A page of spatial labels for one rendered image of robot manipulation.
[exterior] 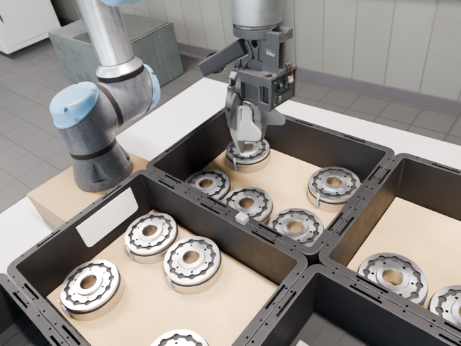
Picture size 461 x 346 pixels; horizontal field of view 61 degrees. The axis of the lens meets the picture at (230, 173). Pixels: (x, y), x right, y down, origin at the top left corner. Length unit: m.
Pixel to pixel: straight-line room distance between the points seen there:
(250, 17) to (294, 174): 0.41
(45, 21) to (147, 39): 1.92
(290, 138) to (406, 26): 1.76
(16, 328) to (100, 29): 0.62
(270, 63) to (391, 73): 2.15
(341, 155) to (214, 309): 0.40
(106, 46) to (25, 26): 3.74
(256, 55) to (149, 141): 0.75
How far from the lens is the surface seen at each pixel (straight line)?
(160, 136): 1.31
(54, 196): 1.07
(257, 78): 0.59
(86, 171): 1.00
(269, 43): 0.58
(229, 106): 0.62
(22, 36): 4.69
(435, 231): 0.79
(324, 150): 0.85
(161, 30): 3.12
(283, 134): 0.90
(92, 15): 0.95
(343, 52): 2.78
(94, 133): 0.95
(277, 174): 0.87
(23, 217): 1.22
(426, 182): 0.79
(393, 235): 0.77
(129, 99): 0.98
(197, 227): 0.75
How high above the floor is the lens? 1.41
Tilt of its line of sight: 40 degrees down
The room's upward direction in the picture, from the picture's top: 10 degrees counter-clockwise
